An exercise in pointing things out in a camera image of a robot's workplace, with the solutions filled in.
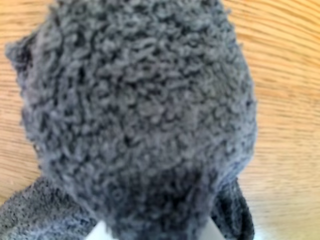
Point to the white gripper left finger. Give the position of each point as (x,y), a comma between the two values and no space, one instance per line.
(101,232)

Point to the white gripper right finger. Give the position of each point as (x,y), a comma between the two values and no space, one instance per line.
(212,231)

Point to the dark grey fluffy cloth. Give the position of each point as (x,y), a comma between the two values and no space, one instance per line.
(140,112)

